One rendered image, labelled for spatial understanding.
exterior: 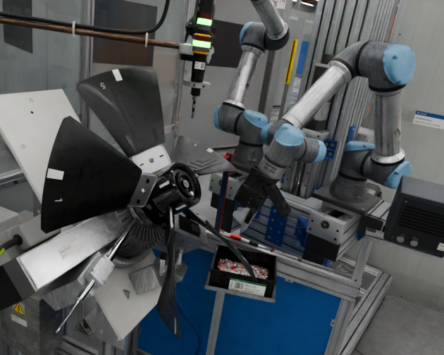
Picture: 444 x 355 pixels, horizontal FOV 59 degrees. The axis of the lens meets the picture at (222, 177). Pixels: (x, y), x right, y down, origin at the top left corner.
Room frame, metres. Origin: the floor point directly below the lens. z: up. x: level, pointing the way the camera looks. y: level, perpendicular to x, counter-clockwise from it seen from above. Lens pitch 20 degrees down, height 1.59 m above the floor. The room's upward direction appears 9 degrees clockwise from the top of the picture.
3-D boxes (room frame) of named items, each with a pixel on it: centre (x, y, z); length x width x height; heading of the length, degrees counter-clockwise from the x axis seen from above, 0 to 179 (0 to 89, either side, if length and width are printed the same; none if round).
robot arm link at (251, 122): (1.82, -0.10, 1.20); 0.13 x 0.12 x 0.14; 60
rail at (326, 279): (1.34, -0.11, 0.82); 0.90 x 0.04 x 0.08; 71
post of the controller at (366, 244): (1.20, -0.52, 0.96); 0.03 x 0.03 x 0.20; 71
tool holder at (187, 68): (1.03, 0.11, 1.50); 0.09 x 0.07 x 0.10; 106
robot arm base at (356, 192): (1.55, -0.53, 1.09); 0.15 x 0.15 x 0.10
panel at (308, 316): (1.34, -0.11, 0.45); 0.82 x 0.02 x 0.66; 71
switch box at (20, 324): (0.93, 0.49, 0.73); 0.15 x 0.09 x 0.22; 71
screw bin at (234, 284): (1.16, -0.12, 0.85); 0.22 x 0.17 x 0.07; 86
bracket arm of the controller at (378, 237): (1.16, -0.61, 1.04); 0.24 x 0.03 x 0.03; 71
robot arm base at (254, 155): (1.82, -0.11, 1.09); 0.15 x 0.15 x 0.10
